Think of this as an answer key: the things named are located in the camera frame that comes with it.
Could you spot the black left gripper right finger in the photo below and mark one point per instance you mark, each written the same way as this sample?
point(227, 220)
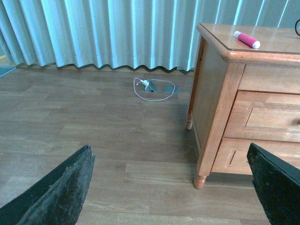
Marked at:
point(277, 185)

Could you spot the wooden drawer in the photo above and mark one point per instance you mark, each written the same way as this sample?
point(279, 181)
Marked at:
point(232, 154)
point(265, 116)

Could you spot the open metal floor socket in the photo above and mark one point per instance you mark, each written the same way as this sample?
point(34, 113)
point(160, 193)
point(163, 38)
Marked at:
point(149, 86)

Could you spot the green floor sign mat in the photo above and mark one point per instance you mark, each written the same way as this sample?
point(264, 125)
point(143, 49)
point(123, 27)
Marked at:
point(5, 70)

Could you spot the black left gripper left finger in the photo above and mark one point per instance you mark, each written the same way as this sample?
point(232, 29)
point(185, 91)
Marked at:
point(56, 199)

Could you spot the pale blue pleated curtain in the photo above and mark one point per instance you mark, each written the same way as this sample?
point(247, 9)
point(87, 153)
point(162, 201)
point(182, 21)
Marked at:
point(132, 33)

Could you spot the pink marker with white caps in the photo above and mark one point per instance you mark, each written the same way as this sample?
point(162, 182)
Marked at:
point(249, 41)

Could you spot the closed metal floor socket cover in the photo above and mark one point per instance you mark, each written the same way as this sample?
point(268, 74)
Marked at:
point(171, 89)

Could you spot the wooden nightstand cabinet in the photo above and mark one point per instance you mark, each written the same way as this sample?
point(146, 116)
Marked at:
point(225, 66)

